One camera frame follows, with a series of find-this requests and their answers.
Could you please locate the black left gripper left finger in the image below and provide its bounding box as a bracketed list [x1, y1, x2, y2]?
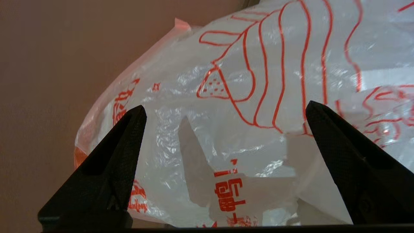
[38, 105, 148, 224]

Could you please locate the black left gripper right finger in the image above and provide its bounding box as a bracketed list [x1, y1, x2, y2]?
[305, 100, 414, 225]

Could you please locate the new red-printed plastic bag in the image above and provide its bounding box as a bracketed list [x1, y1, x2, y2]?
[74, 0, 414, 229]

